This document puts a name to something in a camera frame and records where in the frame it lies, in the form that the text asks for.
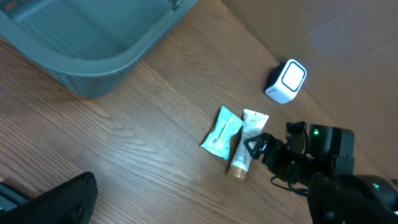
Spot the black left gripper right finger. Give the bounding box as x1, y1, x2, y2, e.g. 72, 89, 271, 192
307, 173, 397, 223

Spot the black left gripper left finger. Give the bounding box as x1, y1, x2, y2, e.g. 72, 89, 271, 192
1, 172, 98, 224

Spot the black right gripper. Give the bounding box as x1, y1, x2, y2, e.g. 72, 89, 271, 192
244, 133, 314, 187

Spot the white cosmetic tube gold cap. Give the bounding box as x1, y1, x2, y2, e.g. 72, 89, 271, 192
227, 109, 269, 180

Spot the teal snack packet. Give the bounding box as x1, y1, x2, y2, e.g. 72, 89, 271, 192
200, 106, 243, 160

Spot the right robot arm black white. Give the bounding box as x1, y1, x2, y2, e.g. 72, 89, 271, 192
244, 121, 397, 213

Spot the white barcode scanner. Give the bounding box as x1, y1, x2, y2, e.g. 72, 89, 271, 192
264, 59, 307, 104

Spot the grey plastic mesh basket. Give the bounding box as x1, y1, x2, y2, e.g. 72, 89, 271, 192
1, 0, 196, 98

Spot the black mounting rail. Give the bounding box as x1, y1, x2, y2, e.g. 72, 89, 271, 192
0, 182, 30, 213

